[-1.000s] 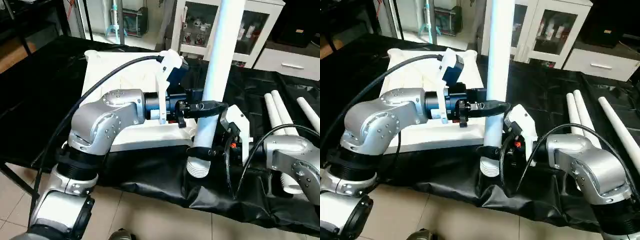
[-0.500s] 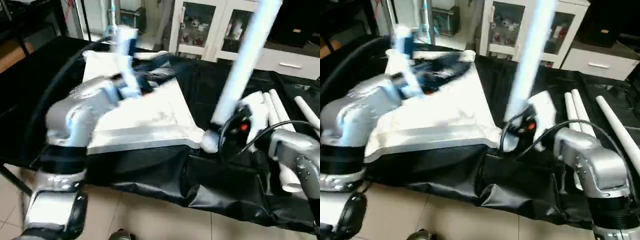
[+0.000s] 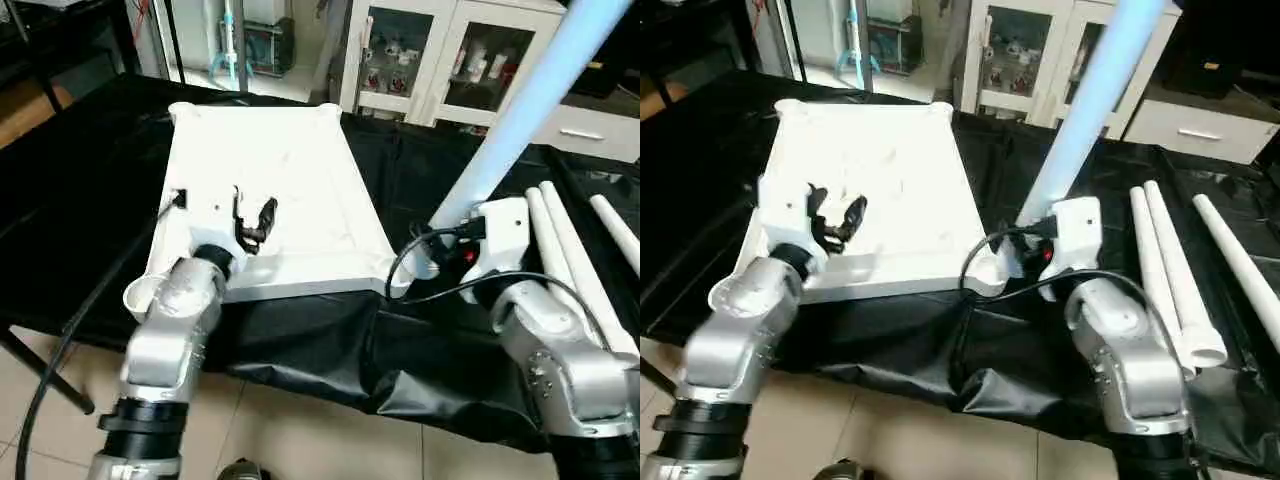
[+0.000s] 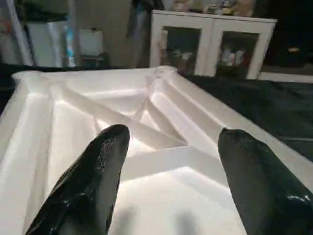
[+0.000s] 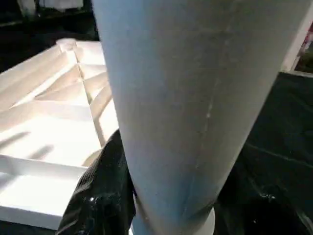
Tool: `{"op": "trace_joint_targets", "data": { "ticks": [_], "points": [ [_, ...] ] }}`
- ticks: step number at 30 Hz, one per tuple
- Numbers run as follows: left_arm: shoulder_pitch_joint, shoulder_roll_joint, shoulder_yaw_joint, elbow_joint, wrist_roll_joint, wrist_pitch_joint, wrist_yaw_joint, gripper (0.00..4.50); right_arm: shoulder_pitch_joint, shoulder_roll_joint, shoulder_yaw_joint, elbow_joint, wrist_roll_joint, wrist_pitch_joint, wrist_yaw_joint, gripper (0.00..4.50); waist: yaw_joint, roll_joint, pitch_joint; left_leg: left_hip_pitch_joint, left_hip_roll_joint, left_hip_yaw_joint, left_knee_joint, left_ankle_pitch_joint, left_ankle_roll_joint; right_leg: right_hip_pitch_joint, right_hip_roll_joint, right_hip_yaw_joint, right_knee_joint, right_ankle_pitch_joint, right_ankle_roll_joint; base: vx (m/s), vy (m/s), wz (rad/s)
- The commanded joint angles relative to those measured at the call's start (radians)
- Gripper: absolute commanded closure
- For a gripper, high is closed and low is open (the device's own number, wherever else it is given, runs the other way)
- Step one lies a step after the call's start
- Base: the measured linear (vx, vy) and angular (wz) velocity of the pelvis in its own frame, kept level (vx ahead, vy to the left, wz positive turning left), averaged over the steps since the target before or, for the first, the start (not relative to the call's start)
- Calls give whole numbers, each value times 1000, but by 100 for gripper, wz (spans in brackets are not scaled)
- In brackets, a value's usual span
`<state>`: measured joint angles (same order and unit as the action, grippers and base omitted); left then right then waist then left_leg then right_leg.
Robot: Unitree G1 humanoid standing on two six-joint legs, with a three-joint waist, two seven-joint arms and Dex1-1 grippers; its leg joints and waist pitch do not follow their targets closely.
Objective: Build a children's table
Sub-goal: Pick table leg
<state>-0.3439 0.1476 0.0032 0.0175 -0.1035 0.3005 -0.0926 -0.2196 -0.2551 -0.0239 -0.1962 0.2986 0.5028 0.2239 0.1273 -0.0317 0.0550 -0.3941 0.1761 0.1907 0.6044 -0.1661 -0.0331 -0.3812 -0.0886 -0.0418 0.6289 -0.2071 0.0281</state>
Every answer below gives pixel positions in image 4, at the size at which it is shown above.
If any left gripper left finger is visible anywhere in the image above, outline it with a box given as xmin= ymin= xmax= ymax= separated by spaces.
xmin=24 ymin=123 xmax=132 ymax=235

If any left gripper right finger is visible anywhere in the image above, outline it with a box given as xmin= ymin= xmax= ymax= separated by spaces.
xmin=217 ymin=128 xmax=313 ymax=235

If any white plastic table top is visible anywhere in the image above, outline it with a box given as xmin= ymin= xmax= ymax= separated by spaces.
xmin=0 ymin=66 xmax=313 ymax=235

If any white box appliance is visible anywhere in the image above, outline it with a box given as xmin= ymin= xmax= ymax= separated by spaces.
xmin=26 ymin=22 xmax=106 ymax=68

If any white glass door cabinet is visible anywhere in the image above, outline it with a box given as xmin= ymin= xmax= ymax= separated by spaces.
xmin=149 ymin=9 xmax=278 ymax=82

